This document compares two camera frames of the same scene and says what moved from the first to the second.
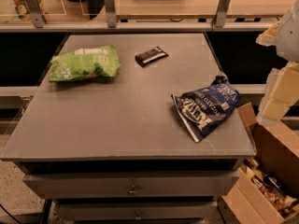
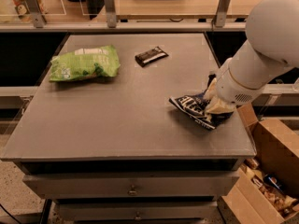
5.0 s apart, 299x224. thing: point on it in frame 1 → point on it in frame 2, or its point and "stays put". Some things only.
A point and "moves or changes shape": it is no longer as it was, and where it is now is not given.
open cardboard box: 265,189 stays put
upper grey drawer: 128,185 stays put
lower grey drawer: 136,210 stays put
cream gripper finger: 268,37 → 232,88
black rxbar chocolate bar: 150,56 stays put
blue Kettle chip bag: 201,108 moves or changes shape
